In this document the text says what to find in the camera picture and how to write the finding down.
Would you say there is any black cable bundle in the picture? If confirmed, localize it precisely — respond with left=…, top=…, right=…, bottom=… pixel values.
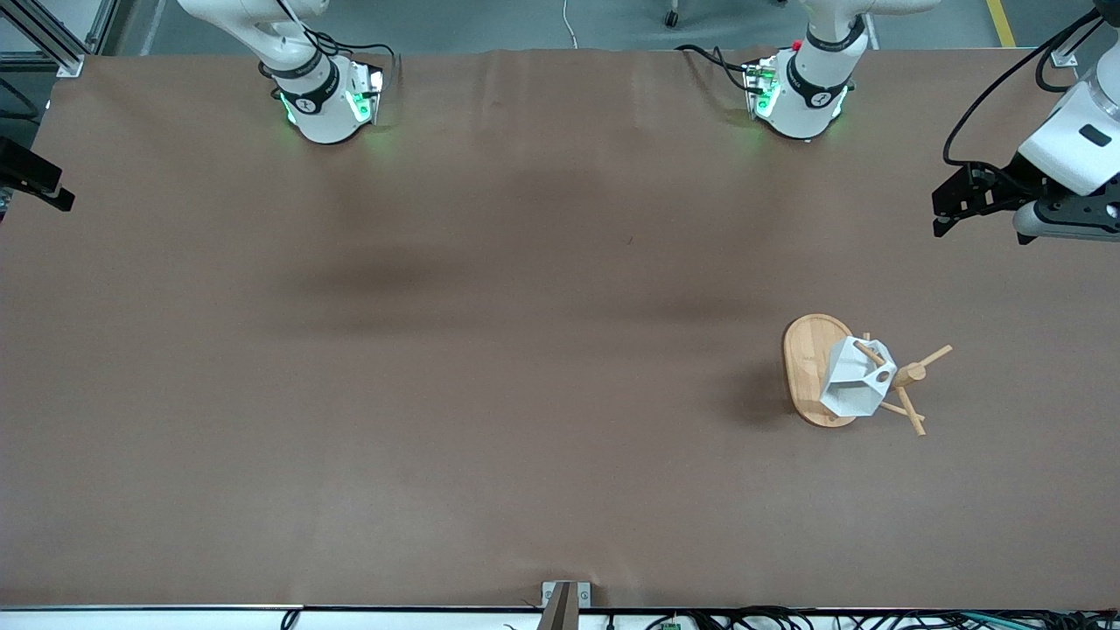
left=643, top=606, right=1120, bottom=630

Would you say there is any wooden cup rack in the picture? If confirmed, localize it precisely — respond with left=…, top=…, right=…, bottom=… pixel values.
left=781, top=313, right=954, bottom=438

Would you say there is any brown table cover sheet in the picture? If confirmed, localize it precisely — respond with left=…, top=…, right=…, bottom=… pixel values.
left=0, top=48, right=1120, bottom=610

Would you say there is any aluminium frame post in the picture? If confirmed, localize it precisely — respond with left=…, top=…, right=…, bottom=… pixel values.
left=1046, top=0, right=1120, bottom=69
left=0, top=0, right=116, bottom=78

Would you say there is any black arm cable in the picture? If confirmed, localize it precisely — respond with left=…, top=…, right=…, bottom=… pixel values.
left=0, top=77, right=43, bottom=123
left=941, top=7, right=1105, bottom=169

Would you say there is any grey metal bracket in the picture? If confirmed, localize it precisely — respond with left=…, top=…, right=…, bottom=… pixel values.
left=535, top=581, right=592, bottom=630

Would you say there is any white faceted cup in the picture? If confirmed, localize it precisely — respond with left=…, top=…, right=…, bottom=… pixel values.
left=817, top=335, right=899, bottom=419

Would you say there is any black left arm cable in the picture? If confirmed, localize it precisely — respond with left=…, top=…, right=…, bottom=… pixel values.
left=941, top=7, right=1105, bottom=169

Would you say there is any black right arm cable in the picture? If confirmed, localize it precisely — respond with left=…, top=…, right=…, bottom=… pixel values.
left=0, top=77, right=43, bottom=123

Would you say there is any white table edge strip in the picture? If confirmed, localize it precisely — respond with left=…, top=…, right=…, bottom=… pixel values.
left=0, top=605, right=1120, bottom=630

